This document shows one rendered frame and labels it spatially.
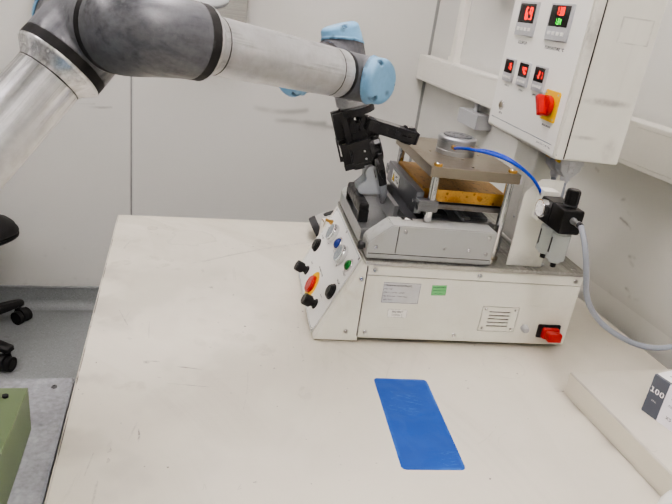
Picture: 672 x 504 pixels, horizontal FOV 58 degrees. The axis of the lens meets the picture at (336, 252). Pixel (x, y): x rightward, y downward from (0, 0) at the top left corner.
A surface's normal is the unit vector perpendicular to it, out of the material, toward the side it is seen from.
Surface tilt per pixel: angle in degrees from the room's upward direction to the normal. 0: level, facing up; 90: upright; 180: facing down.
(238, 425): 0
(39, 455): 0
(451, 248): 90
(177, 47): 100
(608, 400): 0
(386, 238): 90
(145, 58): 119
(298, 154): 90
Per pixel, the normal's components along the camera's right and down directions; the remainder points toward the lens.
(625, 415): 0.13, -0.92
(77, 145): 0.23, 0.40
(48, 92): 0.64, 0.23
